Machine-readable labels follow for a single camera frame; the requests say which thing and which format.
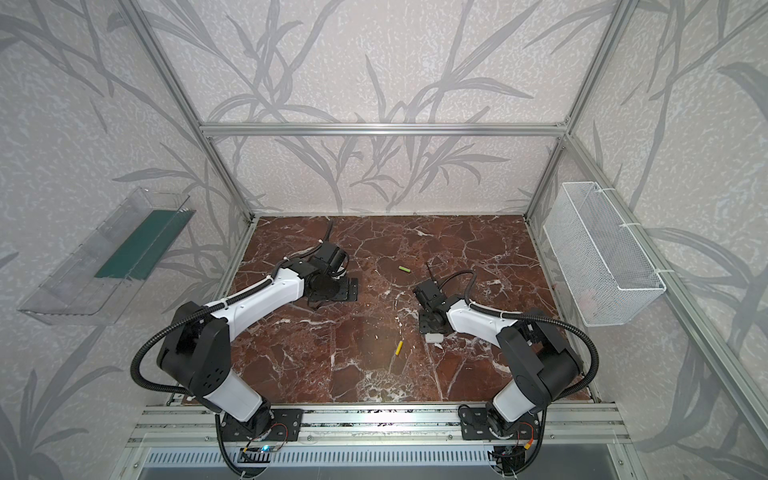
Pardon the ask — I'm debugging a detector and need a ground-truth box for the white air conditioner remote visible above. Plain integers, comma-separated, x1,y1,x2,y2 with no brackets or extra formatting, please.
424,333,444,344

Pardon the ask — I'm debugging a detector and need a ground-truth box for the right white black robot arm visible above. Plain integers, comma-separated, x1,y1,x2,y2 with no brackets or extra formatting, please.
413,279,600,437

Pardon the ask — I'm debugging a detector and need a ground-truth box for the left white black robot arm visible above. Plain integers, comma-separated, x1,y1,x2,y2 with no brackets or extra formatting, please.
130,240,358,435

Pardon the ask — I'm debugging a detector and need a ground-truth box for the right black cable conduit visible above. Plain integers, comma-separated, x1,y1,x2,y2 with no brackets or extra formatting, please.
437,269,601,400

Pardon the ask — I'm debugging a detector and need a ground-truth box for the black cable conduit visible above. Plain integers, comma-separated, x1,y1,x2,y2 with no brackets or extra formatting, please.
130,220,335,397
437,269,601,400

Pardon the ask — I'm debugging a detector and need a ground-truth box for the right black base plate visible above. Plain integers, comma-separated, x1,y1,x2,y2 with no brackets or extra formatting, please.
457,404,540,443

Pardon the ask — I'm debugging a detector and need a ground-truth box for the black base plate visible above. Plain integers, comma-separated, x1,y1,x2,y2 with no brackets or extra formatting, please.
457,404,540,443
220,408,304,442

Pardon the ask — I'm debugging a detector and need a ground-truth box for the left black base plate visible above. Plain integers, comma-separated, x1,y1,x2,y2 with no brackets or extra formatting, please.
220,408,304,442

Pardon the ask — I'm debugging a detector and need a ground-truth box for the white wire mesh basket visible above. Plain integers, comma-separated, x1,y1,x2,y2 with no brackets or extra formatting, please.
544,182,666,327

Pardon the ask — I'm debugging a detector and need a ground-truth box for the aluminium frame crossbar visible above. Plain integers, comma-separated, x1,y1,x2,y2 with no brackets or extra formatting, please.
200,123,566,137

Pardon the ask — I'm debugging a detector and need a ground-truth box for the left black cable conduit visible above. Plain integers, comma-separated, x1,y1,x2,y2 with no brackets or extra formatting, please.
130,220,335,397

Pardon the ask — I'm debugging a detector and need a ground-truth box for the aluminium front rail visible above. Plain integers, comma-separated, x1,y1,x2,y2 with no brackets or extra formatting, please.
127,401,631,447

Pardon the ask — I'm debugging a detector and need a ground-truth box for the clear plastic wall shelf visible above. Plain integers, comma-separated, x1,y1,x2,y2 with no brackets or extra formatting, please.
19,187,195,326

